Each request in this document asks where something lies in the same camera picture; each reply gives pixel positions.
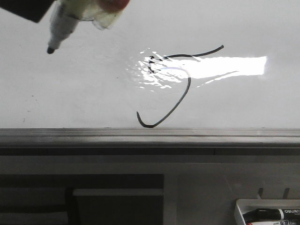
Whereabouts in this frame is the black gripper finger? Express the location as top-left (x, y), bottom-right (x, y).
top-left (0, 0), bottom-right (54, 23)

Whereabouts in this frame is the white whiteboard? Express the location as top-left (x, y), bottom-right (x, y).
top-left (0, 0), bottom-right (300, 128)

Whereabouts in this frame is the black deli marker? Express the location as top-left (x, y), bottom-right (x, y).
top-left (243, 208), bottom-right (300, 222)

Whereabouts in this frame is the blue label marker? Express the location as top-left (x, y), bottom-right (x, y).
top-left (247, 219), bottom-right (300, 225)

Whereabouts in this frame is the white marker tray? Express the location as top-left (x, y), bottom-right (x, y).
top-left (234, 199), bottom-right (300, 225)

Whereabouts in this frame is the white marker with tape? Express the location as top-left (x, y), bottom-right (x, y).
top-left (47, 0), bottom-right (129, 54)

